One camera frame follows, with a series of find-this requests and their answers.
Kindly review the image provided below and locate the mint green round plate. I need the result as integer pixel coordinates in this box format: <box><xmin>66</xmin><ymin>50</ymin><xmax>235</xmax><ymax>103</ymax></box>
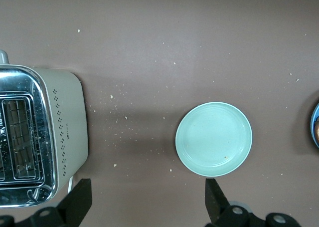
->
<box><xmin>175</xmin><ymin>101</ymin><xmax>253</xmax><ymax>178</ymax></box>

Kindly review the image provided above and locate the blue round plate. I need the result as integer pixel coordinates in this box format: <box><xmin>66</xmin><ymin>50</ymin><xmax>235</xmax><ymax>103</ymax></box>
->
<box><xmin>310</xmin><ymin>102</ymin><xmax>319</xmax><ymax>148</ymax></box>

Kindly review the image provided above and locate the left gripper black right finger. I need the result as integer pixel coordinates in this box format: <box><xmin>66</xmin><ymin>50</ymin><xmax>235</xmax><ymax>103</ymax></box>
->
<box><xmin>205</xmin><ymin>178</ymin><xmax>265</xmax><ymax>227</ymax></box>

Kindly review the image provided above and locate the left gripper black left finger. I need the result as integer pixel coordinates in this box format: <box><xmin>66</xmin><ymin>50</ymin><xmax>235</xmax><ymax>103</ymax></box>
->
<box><xmin>15</xmin><ymin>178</ymin><xmax>92</xmax><ymax>227</ymax></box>

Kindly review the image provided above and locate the beige chrome toaster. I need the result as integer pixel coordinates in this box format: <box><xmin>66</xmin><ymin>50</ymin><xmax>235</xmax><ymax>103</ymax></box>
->
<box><xmin>0</xmin><ymin>49</ymin><xmax>89</xmax><ymax>209</ymax></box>

